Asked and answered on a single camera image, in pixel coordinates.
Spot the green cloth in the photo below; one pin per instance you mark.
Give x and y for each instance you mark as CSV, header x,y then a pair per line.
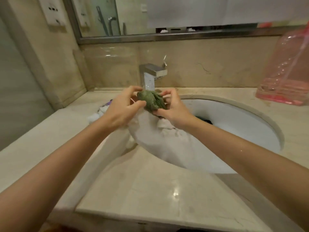
x,y
152,100

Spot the person's right forearm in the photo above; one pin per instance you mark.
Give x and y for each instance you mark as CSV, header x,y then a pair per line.
x,y
246,161

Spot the white wall socket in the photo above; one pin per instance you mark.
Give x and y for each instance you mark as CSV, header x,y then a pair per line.
x,y
52,10

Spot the dark sink drain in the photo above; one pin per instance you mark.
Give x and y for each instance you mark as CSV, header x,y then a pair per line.
x,y
205,120

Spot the white cloth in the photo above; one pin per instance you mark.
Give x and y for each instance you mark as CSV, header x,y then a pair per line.
x,y
159,142

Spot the person's right thumb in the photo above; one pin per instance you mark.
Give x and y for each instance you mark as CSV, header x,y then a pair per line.
x,y
160,113

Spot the pink transparent plastic jug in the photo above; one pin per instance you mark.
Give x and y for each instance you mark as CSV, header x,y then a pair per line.
x,y
287,74

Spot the person's left thumb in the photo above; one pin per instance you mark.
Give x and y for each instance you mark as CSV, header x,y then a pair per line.
x,y
138,106

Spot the white oval sink basin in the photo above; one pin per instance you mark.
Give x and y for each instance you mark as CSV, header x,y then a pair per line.
x,y
236,123

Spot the person's left hand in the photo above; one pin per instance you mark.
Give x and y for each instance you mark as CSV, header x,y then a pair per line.
x,y
118,111

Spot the person's left forearm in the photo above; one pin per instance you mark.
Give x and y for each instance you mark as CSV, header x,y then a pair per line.
x,y
53,171

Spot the metal framed wall mirror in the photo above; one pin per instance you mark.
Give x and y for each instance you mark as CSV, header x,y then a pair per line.
x,y
169,14

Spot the white and purple bundle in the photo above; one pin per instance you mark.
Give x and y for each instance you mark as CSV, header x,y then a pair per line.
x,y
101,112

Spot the person's right hand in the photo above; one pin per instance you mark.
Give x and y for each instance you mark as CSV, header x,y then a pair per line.
x,y
177,113

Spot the chrome square faucet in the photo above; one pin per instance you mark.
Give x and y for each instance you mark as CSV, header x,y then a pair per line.
x,y
151,74

